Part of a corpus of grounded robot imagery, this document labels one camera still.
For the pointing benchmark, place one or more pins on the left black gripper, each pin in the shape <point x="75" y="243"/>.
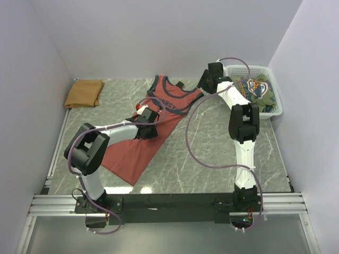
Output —
<point x="153" y="133"/>

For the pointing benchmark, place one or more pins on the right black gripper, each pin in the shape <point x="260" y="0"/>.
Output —
<point x="201" y="83"/>

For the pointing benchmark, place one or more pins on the red tank top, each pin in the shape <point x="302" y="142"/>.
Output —
<point x="128" y="159"/>

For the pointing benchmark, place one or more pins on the tan ribbed tank top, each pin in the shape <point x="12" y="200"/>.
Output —
<point x="84" y="93"/>

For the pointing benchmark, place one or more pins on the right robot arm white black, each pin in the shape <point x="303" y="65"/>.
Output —
<point x="243" y="128"/>

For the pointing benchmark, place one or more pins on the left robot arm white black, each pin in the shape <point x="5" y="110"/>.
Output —
<point x="86" y="150"/>

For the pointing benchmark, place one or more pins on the white plastic laundry basket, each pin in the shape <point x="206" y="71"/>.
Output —
<point x="238" y="72"/>

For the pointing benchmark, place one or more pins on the green garment in basket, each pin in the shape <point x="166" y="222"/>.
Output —
<point x="258" y="91"/>

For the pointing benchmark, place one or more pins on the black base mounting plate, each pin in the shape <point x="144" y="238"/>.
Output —
<point x="164" y="208"/>

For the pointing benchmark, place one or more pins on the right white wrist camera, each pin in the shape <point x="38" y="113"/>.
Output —
<point x="224" y="69"/>

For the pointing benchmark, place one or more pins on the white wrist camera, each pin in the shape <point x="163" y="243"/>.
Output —
<point x="140" y="108"/>
<point x="224" y="69"/>

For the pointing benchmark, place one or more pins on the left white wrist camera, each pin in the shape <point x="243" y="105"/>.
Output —
<point x="140" y="108"/>

